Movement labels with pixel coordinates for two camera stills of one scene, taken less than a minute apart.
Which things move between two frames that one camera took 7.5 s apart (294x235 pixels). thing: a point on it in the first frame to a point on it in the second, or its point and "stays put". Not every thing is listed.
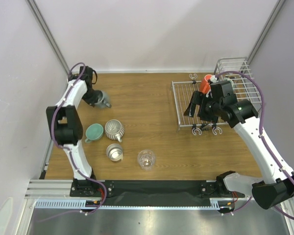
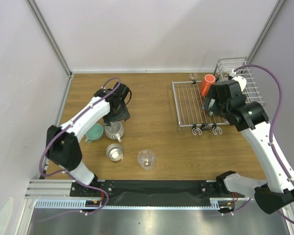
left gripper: [93, 99] to [123, 115]
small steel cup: [114, 152] stays put
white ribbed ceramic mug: [114, 129] stays put
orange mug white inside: [205, 86] stays put
